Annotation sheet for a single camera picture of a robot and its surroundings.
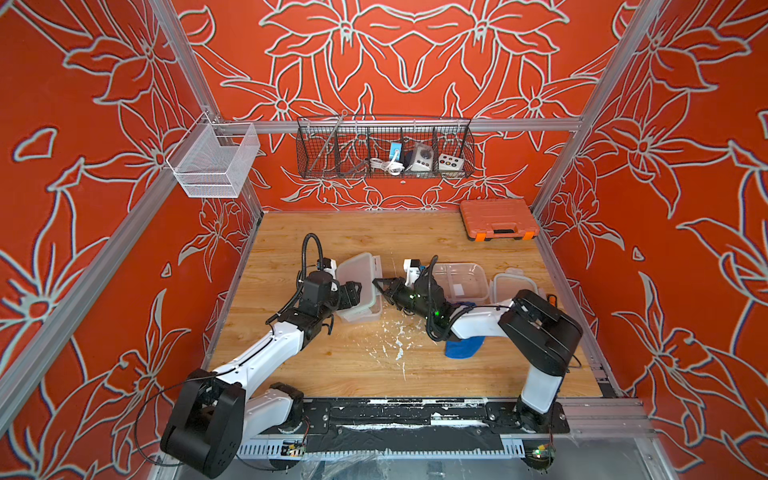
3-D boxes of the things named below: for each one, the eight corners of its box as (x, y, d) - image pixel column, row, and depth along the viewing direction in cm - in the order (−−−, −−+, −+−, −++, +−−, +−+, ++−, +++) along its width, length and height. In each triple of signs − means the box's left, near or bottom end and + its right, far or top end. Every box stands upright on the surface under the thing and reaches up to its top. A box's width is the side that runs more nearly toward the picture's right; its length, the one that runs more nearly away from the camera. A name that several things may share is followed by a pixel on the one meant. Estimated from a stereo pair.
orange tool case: (467, 243, 112) (471, 233, 108) (459, 208, 125) (462, 198, 120) (537, 243, 112) (543, 233, 108) (522, 208, 124) (527, 198, 120)
